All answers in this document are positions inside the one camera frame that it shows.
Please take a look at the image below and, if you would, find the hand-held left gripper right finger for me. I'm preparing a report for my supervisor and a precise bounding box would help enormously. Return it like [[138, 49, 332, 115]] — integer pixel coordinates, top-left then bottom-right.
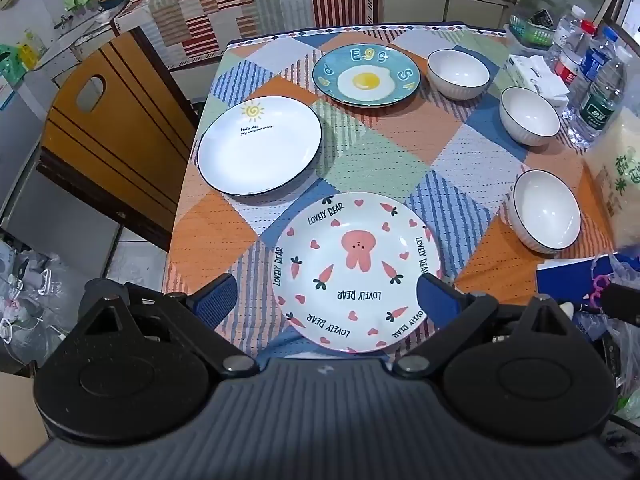
[[392, 274, 583, 378]]

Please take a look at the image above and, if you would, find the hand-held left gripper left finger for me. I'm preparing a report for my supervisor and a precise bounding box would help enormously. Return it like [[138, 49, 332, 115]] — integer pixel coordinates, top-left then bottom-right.
[[67, 274, 258, 378]]

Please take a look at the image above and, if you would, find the rabbit and carrot print plate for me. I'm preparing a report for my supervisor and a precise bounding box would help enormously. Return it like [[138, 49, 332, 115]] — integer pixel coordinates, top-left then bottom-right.
[[271, 192, 442, 354]]

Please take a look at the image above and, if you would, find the white ribbed bowl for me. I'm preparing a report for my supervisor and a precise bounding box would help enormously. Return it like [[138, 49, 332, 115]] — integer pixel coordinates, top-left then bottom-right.
[[507, 169, 582, 254], [426, 49, 491, 101], [500, 86, 561, 147]]

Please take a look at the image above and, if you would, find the white plate with sun print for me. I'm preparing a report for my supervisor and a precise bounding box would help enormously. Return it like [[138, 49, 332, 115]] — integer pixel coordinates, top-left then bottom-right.
[[196, 96, 323, 198]]

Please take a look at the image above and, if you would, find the teal fried egg print plate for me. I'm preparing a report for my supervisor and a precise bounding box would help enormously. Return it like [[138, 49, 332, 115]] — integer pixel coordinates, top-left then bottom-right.
[[312, 43, 422, 108]]

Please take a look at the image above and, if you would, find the blue notebook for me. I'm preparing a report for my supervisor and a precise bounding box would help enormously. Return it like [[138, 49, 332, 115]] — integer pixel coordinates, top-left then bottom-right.
[[536, 255, 617, 313]]

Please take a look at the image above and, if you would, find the patchwork tablecloth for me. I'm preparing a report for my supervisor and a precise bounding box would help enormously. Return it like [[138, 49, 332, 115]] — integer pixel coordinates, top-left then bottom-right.
[[162, 22, 617, 361]]

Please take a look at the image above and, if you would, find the clear plastic bag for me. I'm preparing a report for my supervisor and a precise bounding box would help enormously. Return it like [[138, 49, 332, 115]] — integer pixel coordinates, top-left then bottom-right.
[[575, 252, 640, 411]]

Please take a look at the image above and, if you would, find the wooden chair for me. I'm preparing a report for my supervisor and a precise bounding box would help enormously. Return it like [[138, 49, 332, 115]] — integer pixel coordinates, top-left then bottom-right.
[[37, 27, 201, 253]]

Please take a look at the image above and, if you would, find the bag of rice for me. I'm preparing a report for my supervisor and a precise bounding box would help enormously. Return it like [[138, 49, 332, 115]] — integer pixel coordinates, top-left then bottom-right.
[[582, 105, 640, 256]]

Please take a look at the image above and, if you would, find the white tissue pack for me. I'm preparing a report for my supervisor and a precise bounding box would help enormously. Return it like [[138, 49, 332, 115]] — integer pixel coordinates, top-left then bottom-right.
[[502, 54, 571, 107]]

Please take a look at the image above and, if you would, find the green label water bottle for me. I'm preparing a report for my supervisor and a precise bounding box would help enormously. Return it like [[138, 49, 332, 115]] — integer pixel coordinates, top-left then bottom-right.
[[567, 57, 628, 150]]

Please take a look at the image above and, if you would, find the red label water bottle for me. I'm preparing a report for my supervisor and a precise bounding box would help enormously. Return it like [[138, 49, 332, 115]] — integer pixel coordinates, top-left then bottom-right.
[[556, 20, 598, 92]]

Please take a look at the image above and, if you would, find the green plastic basket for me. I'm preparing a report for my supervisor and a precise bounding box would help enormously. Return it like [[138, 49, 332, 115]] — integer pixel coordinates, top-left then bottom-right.
[[507, 10, 558, 52]]

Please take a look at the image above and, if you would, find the striped patchwork counter cloth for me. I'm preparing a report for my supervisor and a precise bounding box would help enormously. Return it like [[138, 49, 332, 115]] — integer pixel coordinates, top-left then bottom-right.
[[112, 0, 374, 70]]

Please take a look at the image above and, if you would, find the blue label water bottle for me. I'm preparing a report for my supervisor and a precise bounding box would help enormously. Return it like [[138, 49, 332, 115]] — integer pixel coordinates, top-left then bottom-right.
[[567, 27, 628, 111]]

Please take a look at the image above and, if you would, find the beige kitchen cabinet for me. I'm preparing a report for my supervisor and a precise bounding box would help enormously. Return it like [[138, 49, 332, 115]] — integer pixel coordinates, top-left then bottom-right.
[[377, 0, 512, 29]]

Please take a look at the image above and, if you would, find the clear white cap water bottle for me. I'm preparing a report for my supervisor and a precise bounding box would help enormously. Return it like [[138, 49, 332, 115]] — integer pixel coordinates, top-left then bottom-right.
[[549, 5, 587, 68]]

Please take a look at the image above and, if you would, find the green plastic bag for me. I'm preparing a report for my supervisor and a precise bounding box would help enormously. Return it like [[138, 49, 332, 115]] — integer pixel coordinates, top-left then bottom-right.
[[0, 42, 42, 87]]

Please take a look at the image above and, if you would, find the pink plastic ring toy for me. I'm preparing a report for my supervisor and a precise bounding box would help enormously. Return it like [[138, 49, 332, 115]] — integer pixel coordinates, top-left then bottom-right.
[[589, 274, 614, 307]]

